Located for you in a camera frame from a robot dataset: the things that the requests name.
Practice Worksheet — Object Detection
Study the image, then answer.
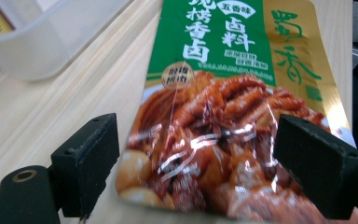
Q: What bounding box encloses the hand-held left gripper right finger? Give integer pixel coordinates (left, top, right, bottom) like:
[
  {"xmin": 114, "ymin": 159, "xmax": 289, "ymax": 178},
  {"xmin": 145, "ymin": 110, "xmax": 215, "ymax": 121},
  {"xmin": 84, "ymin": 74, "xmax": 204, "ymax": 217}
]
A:
[{"xmin": 272, "ymin": 113, "xmax": 358, "ymax": 220}]

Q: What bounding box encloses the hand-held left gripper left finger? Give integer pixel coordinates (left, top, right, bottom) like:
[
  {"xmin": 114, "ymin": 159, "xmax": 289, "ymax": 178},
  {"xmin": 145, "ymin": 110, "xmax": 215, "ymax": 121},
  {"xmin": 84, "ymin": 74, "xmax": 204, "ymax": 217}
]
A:
[{"xmin": 49, "ymin": 112, "xmax": 121, "ymax": 220}]

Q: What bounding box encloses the green and gold seasoning packet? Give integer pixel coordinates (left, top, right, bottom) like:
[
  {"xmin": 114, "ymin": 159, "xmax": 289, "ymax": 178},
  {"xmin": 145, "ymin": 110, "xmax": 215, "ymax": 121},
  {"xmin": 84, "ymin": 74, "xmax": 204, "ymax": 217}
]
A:
[{"xmin": 115, "ymin": 0, "xmax": 358, "ymax": 224}]

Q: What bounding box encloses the clear plastic container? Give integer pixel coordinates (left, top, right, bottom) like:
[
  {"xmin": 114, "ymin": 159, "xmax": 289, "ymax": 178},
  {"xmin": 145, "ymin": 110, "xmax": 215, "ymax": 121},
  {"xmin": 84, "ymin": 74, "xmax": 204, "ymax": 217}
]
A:
[{"xmin": 0, "ymin": 0, "xmax": 135, "ymax": 83}]

